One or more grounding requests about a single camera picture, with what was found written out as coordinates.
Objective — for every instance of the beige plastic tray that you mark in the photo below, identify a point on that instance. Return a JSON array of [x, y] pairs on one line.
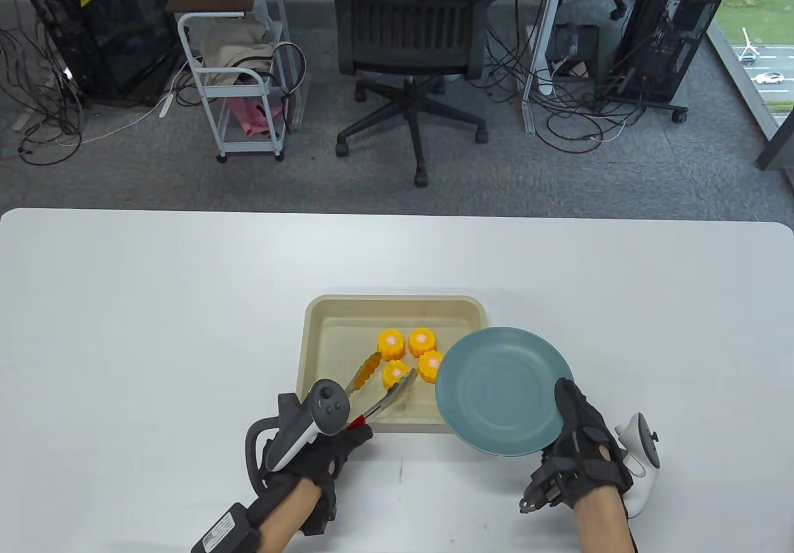
[[335, 336]]

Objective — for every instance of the pink bag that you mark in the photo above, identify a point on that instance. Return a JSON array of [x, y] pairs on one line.
[[248, 116]]

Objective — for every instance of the small black equipment box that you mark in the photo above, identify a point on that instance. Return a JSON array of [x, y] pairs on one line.
[[586, 51]]

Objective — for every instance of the white metal desk leg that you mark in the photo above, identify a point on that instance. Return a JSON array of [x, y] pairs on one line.
[[546, 38]]

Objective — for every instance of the teal round plate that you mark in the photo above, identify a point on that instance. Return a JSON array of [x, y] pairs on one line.
[[496, 392]]

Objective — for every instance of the black and white left controller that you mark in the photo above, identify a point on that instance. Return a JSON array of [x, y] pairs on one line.
[[329, 407]]

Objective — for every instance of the person's left hand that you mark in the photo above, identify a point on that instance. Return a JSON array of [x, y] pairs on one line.
[[335, 454]]

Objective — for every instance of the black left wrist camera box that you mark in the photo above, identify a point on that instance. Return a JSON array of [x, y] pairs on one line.
[[223, 531]]

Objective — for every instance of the black computer tower yellow sticker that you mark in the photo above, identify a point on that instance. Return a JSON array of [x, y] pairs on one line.
[[105, 26]]

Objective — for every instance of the person's right forearm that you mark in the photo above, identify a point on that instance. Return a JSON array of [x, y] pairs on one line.
[[602, 528]]

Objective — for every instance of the black mesh office chair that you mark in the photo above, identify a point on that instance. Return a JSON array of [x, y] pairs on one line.
[[409, 20]]

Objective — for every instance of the black and white controller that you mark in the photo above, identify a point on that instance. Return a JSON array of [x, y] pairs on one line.
[[329, 407], [639, 454]]

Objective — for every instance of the black computer tower on stand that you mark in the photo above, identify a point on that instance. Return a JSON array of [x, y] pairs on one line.
[[670, 26]]

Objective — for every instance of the black and white right controller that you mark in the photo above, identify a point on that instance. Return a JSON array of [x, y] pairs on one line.
[[639, 454]]

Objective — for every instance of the yellow corn chunk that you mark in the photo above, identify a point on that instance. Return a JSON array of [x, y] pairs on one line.
[[396, 374], [429, 364], [391, 343], [421, 342]]

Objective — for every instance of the white power strip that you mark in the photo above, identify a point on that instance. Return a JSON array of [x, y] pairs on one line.
[[166, 105]]

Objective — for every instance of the person's right hand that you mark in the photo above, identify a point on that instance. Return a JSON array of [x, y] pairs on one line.
[[589, 447]]

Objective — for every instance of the white rolling cart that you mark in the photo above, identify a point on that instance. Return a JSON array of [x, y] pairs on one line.
[[232, 86]]

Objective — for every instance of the beige cloth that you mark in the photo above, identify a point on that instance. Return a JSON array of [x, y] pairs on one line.
[[232, 44]]

